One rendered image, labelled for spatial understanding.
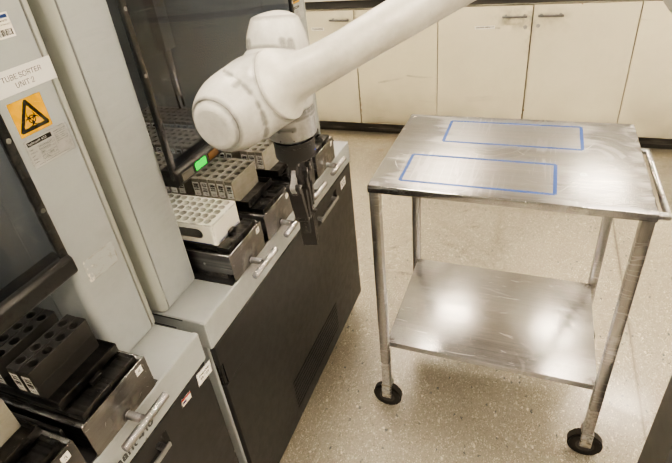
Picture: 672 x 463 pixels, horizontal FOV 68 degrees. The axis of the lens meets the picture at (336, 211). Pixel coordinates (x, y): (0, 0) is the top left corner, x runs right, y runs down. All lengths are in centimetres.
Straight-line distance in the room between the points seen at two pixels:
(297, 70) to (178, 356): 56
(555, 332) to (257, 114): 118
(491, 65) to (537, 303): 179
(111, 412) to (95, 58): 54
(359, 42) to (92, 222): 50
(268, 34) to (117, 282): 49
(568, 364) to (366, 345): 72
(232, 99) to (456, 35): 256
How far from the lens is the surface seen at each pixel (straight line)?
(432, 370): 182
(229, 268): 106
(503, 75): 316
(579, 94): 321
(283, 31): 81
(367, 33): 67
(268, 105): 67
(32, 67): 80
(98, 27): 89
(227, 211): 108
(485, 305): 165
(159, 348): 100
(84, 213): 87
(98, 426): 87
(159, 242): 100
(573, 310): 169
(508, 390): 180
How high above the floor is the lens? 140
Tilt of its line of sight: 32 degrees down
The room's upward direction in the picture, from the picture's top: 7 degrees counter-clockwise
